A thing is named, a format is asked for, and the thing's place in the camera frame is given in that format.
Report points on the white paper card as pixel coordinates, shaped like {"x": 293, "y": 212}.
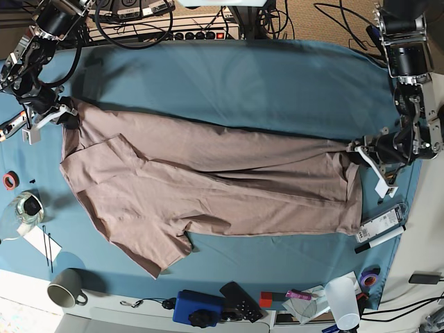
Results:
{"x": 35, "y": 238}

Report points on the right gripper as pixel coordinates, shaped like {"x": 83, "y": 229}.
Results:
{"x": 45, "y": 100}

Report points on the black remote control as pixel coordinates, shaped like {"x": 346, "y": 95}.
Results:
{"x": 238, "y": 299}

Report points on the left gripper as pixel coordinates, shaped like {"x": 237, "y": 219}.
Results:
{"x": 393, "y": 148}

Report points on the black phone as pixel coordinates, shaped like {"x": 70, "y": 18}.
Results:
{"x": 425, "y": 278}

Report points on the purple tape roll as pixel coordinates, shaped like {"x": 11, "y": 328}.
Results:
{"x": 369, "y": 277}

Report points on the translucent plastic cup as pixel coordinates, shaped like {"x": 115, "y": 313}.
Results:
{"x": 341, "y": 297}

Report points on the blue table cloth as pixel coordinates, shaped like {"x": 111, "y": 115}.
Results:
{"x": 298, "y": 87}

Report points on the blue box with knob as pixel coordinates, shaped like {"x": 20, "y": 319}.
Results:
{"x": 198, "y": 309}

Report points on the red black block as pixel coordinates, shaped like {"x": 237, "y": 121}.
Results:
{"x": 268, "y": 299}

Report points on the red tape roll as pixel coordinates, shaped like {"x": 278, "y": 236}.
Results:
{"x": 10, "y": 180}

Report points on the purple tube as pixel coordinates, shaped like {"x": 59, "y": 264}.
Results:
{"x": 298, "y": 295}

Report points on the black white marker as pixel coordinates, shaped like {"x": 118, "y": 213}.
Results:
{"x": 382, "y": 239}

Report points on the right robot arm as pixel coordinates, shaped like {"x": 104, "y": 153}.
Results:
{"x": 53, "y": 22}

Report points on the orange white utility knife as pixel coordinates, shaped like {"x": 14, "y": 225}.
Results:
{"x": 10, "y": 127}

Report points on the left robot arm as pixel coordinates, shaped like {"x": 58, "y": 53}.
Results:
{"x": 402, "y": 40}

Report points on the black zip tie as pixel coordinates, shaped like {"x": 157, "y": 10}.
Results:
{"x": 47, "y": 248}

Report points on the pink T-shirt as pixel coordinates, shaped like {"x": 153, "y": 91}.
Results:
{"x": 146, "y": 181}

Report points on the clear plastic case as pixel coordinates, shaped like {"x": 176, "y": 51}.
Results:
{"x": 379, "y": 224}

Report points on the black power strip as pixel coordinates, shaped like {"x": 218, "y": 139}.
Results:
{"x": 200, "y": 35}

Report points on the grey ceramic mug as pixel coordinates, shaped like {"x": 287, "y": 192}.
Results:
{"x": 66, "y": 289}

